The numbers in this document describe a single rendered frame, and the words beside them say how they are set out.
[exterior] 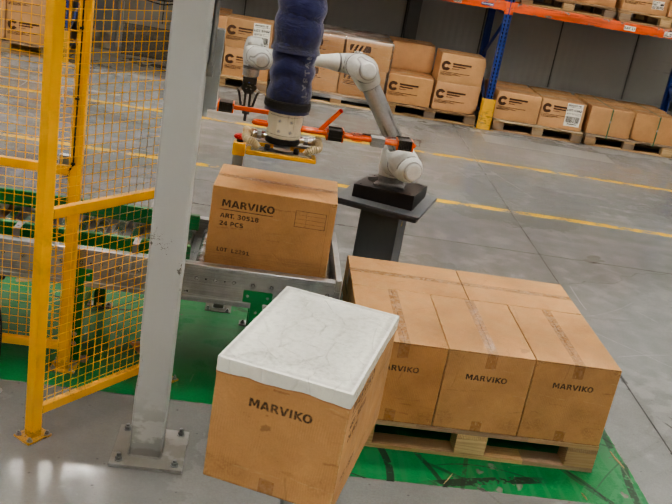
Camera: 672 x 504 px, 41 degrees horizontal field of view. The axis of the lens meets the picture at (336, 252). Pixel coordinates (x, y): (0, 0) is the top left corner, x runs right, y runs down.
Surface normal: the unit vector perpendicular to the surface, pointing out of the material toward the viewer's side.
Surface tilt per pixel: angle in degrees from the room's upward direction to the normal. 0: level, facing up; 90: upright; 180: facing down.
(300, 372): 0
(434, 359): 90
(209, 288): 90
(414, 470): 0
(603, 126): 92
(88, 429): 0
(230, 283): 90
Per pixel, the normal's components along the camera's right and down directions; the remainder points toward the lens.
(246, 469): -0.28, 0.29
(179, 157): 0.04, 0.36
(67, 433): 0.16, -0.92
